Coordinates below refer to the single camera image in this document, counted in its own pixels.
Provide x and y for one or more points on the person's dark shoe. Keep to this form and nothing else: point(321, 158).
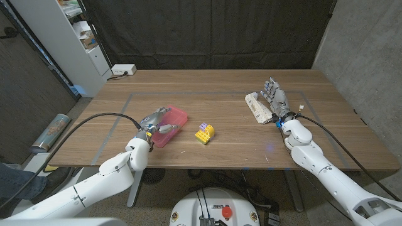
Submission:
point(53, 183)

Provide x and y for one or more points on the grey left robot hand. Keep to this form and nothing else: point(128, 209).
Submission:
point(150, 120)

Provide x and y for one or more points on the person's leg in jeans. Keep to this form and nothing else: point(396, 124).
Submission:
point(19, 183)

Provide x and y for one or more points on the black round floor object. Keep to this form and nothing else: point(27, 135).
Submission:
point(154, 175)

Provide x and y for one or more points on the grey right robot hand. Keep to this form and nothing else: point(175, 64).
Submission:
point(279, 99)

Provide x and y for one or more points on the rolled printed poster tube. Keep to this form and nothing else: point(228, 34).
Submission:
point(51, 132)

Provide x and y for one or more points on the red emergency stop button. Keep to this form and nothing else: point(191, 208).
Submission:
point(226, 212)

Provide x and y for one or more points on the cardboard box with blue tape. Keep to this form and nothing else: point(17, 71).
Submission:
point(88, 41)

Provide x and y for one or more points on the white power strip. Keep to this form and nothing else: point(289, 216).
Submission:
point(123, 69)

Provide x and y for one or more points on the black box beside robot base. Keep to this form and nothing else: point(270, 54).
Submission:
point(272, 219)

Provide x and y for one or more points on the pink plastic pencil case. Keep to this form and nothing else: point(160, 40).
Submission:
point(174, 117)

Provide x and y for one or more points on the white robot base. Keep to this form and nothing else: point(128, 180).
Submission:
point(194, 204)

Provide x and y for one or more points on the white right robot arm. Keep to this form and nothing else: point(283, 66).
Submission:
point(336, 182)

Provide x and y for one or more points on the white patterned pen bag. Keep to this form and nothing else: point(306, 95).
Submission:
point(257, 108)

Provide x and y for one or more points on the yellow and purple lego stack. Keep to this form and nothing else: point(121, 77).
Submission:
point(205, 133)

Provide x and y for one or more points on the grey table leg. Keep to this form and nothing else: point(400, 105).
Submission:
point(135, 191)
point(293, 191)

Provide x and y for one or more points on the black curtain backdrop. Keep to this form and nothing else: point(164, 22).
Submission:
point(204, 31)

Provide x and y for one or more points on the white shelf cabinet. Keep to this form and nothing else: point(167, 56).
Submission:
point(56, 37)

